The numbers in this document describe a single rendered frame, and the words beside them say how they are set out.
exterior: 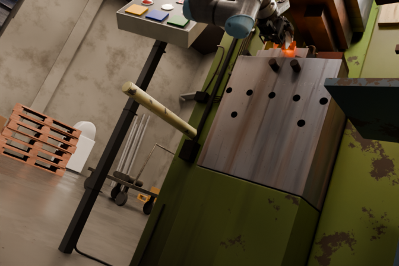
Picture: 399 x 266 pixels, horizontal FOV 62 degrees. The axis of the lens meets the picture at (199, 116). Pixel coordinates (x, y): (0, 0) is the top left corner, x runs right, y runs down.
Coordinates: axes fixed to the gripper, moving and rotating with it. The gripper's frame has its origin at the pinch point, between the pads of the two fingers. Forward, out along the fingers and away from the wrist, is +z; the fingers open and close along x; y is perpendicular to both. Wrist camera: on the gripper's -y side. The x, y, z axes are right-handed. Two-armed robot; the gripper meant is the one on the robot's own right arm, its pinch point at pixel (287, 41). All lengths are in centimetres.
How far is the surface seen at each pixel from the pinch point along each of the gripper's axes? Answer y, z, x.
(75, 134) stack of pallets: 32, 211, -421
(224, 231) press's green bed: 70, -3, 3
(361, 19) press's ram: -37, 36, 12
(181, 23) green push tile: 0.7, -13.6, -41.2
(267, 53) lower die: 3.4, 2.6, -7.9
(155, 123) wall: -115, 589, -655
